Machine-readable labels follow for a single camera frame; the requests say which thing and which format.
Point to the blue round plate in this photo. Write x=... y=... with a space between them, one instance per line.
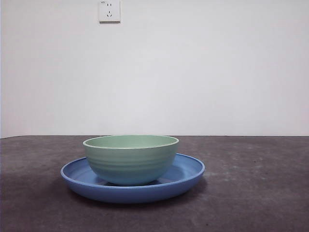
x=135 y=194

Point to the white wall socket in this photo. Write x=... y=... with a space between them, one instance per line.
x=109 y=12

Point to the green ribbed bowl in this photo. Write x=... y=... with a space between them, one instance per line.
x=130 y=166

